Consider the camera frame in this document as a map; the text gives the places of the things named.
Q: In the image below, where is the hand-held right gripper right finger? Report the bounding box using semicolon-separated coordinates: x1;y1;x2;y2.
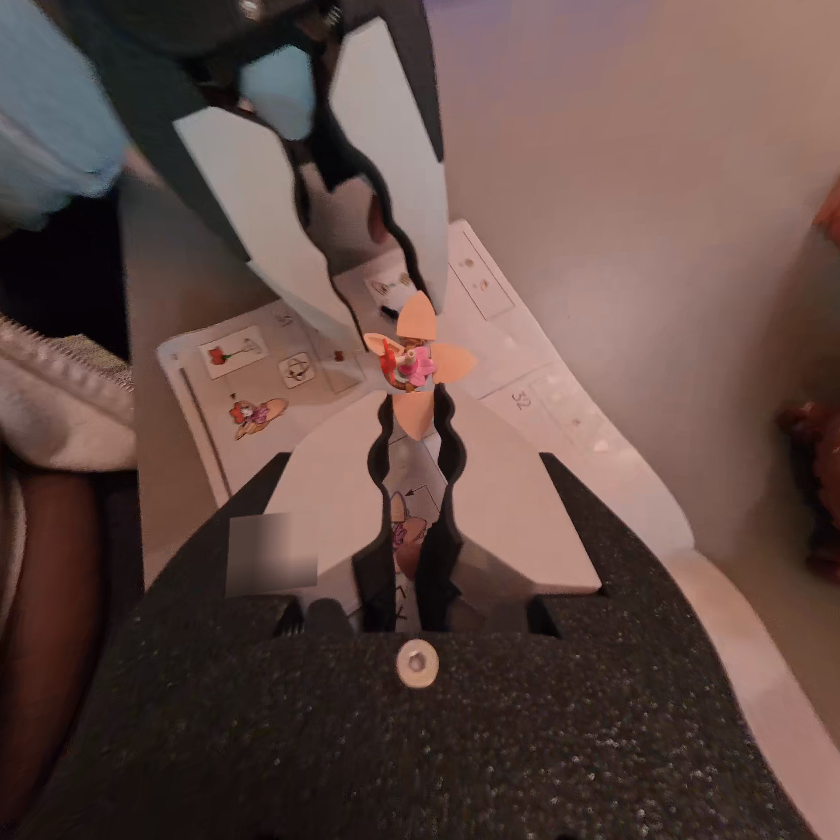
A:
415;385;605;632

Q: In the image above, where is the brown toy piece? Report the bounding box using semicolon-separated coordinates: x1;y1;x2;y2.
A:
774;399;840;586

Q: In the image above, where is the person's left forearm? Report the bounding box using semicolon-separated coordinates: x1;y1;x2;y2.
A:
0;0;132;232

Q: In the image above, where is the white instruction booklet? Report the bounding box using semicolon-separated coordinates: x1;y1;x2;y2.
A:
156;220;697;632

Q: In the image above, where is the peach petal toy flower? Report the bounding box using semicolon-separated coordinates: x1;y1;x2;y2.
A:
363;290;479;442

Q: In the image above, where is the grey zip jacket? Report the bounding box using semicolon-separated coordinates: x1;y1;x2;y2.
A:
0;311;139;471

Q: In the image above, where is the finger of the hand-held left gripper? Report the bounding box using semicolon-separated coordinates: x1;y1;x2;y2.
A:
325;0;454;313
141;115;366;353

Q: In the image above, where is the person's leg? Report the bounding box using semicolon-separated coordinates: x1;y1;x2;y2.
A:
0;459;147;824

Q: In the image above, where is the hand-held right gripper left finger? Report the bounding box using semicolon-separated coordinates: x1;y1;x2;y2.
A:
268;391;397;632

